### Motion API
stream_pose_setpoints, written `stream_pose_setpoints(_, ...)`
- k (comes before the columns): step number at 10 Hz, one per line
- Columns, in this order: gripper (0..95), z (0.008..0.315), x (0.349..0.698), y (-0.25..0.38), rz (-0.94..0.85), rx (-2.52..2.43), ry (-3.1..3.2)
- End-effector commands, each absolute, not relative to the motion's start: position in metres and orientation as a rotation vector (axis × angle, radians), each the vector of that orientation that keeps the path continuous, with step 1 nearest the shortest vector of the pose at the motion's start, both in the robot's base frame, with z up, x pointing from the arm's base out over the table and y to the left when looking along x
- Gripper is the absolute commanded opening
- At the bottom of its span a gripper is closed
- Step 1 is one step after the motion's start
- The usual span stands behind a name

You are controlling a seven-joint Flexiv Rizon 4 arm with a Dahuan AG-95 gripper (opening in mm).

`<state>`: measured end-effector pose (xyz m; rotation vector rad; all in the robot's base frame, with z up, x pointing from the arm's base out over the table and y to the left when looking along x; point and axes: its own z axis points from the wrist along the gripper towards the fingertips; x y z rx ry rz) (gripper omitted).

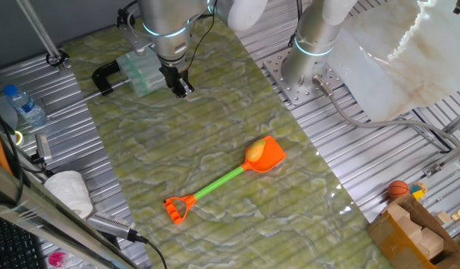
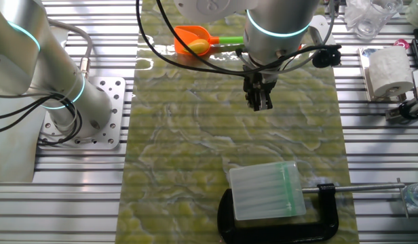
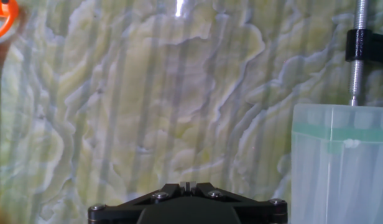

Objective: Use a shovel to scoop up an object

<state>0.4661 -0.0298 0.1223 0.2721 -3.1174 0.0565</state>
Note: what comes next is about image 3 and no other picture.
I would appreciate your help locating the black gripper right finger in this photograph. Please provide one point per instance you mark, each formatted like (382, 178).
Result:
(250, 210)

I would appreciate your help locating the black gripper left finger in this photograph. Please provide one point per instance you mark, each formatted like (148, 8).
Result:
(132, 210)

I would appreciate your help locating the translucent plastic box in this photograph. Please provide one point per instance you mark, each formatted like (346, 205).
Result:
(340, 168)

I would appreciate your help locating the green marble pattern mat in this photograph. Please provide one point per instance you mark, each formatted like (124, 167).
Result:
(148, 109)

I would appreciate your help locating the orange green toy shovel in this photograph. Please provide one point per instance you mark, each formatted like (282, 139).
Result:
(5, 15)

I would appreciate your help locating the black C-clamp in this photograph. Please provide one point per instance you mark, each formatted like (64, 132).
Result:
(368, 46)

